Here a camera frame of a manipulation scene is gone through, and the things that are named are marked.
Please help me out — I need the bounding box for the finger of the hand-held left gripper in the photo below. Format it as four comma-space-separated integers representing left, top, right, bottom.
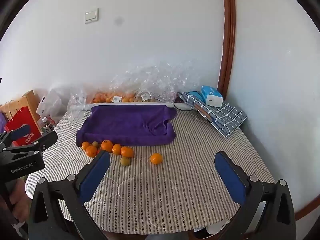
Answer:
25, 131, 59, 153
0, 124, 32, 151

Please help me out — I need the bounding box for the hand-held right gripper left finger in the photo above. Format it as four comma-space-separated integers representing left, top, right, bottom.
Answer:
29, 150, 111, 240

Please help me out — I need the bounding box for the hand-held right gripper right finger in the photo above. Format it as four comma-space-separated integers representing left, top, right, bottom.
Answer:
214, 151, 297, 240

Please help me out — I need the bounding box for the purple towel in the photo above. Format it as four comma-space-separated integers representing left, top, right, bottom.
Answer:
76, 105, 177, 147

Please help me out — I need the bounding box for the white tray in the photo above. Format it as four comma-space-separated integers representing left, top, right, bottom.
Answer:
86, 101, 177, 112

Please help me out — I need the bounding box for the person's left hand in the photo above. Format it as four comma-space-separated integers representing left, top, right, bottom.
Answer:
0, 179, 31, 224

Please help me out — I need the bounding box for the red paper bag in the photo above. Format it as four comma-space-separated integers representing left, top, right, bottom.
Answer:
4, 106, 42, 147

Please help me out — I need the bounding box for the plastic bottle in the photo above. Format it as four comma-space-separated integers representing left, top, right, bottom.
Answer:
41, 117, 55, 133

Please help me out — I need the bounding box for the orange with stem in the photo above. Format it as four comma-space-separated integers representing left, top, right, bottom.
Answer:
101, 140, 114, 153

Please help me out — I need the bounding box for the wooden furniture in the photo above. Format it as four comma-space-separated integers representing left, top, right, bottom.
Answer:
0, 90, 42, 125

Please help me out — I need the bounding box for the white plastic bag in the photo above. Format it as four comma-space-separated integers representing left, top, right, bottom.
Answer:
37, 89, 63, 120

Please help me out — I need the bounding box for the small crumpled clear plastic bag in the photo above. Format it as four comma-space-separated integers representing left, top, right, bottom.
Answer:
67, 90, 93, 124

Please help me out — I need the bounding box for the grey checked cloth bag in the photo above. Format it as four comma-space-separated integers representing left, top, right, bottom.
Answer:
177, 91, 248, 138

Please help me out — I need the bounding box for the striped quilt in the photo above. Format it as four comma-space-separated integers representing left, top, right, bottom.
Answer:
25, 105, 275, 233

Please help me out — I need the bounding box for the clear plastic bag of oranges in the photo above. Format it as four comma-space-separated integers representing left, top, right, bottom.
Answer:
91, 79, 137, 103

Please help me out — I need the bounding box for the blue and white tissue pack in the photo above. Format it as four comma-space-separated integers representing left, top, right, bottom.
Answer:
201, 85, 224, 108

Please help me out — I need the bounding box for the white round plate black rim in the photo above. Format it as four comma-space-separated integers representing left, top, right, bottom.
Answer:
174, 99, 195, 112

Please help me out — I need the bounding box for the light blue packet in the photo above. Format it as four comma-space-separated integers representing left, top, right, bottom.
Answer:
186, 91, 204, 100

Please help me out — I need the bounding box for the large crumpled clear plastic bag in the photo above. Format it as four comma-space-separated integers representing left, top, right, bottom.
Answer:
111, 62, 200, 103

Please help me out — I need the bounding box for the white light switch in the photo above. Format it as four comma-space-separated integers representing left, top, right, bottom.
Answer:
84, 8, 99, 24

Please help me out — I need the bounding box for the wooden door frame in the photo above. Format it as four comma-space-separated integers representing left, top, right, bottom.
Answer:
217, 0, 237, 100

